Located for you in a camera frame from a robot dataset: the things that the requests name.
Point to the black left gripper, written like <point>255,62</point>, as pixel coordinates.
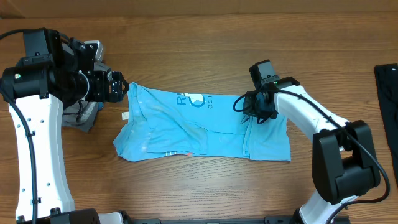
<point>116,95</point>

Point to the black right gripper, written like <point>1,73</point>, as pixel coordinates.
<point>249,110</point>

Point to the light blue t-shirt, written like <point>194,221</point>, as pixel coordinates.
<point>162,123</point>

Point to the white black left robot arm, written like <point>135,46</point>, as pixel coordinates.
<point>55,73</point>

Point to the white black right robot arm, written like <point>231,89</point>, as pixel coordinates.
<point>344,165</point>

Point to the grey folded garment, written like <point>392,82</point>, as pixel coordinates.
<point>78,112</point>

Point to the black garment pile at right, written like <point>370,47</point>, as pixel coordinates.
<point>386,83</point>

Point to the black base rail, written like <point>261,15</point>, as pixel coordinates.
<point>199,221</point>

